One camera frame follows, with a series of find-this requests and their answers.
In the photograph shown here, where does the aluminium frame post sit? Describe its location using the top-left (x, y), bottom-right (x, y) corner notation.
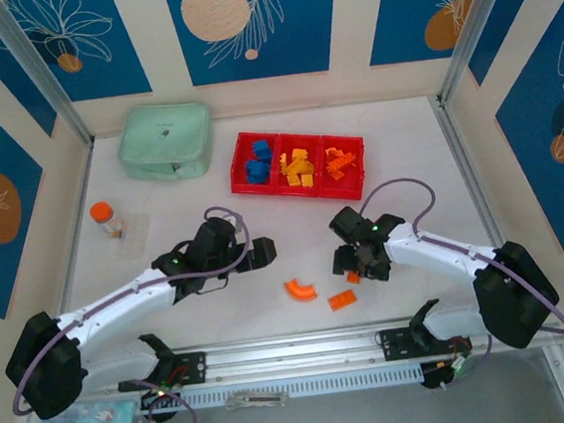
top-left (427, 0), bottom-right (535, 106)
top-left (0, 0), bottom-right (95, 155)

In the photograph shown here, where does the mint green zip pouch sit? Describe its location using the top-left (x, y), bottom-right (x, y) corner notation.
top-left (115, 99), bottom-right (219, 187)

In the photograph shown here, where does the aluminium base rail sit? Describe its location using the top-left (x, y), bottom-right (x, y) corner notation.
top-left (75, 300), bottom-right (564, 405)

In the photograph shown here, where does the orange-capped small bottle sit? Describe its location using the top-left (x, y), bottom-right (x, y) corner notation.
top-left (90, 200), bottom-right (126, 243)

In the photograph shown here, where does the silver metal tool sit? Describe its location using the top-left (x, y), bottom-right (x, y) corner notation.
top-left (223, 389), bottom-right (289, 413)

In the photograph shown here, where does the blue stepped lego brick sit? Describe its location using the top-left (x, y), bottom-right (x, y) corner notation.
top-left (248, 161), bottom-right (272, 186)

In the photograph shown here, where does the orange long lego plate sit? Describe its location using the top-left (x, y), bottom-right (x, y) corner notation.
top-left (324, 151), bottom-right (360, 174)

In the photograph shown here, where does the large orange curved lego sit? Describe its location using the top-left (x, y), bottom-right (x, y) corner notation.
top-left (282, 275), bottom-right (321, 305)

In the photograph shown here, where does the red three-compartment tray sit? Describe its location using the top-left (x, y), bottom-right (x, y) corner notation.
top-left (226, 119), bottom-right (371, 212)

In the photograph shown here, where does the orange rectangular lego brick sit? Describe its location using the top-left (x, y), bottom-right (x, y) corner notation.
top-left (325, 288), bottom-right (359, 313)

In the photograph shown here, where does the yellow angled lego piece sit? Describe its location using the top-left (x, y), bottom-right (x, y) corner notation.
top-left (290, 156), bottom-right (317, 176)

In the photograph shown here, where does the aluminium side rail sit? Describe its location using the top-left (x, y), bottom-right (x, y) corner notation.
top-left (38, 138), bottom-right (112, 319)
top-left (431, 91), bottom-right (507, 253)

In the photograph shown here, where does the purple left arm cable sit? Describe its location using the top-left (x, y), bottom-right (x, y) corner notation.
top-left (0, 203), bottom-right (270, 423)

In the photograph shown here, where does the white slotted cable duct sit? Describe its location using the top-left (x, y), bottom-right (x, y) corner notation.
top-left (138, 362), bottom-right (425, 414)

